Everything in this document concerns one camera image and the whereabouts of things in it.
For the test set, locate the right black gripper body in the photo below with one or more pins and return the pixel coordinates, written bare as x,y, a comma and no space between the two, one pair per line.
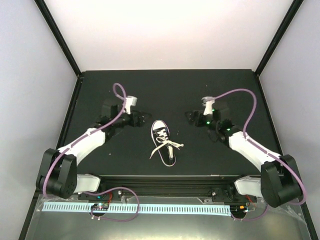
200,122

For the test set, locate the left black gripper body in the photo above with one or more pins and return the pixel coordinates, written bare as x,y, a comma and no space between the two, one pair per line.
133,123

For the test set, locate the black sneaker white sole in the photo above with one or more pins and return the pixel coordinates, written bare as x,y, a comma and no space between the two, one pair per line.
164,147

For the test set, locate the white shoelace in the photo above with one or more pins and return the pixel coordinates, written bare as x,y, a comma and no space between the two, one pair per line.
161,139

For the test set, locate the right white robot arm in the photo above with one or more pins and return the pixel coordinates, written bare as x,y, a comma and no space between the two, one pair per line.
278,182

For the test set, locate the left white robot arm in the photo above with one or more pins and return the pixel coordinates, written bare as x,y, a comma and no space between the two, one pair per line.
58,173

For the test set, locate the left small circuit board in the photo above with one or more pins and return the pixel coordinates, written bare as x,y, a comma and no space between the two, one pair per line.
99,207

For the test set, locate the small circuit board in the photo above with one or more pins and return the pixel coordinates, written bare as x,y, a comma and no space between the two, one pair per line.
237,209
99,207

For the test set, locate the right small circuit board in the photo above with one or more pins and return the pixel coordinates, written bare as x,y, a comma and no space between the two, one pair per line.
237,209

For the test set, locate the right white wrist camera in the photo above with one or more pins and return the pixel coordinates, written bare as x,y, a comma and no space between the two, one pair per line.
208,102

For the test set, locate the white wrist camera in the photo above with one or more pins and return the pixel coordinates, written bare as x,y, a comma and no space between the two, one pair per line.
130,101
208,102

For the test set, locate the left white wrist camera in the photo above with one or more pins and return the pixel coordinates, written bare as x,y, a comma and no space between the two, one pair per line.
130,101

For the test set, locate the black aluminium mounting rail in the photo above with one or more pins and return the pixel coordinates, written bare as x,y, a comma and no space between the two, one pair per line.
215,187

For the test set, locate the white slotted cable duct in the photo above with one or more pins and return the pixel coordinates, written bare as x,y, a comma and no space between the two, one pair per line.
132,208

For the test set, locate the left black frame post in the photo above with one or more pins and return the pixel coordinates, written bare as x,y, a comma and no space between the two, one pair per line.
50,21

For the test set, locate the black frame post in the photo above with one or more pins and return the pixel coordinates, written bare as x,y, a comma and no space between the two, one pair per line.
280,32
50,21

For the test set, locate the right black frame post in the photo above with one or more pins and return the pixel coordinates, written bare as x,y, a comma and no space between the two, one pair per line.
280,32

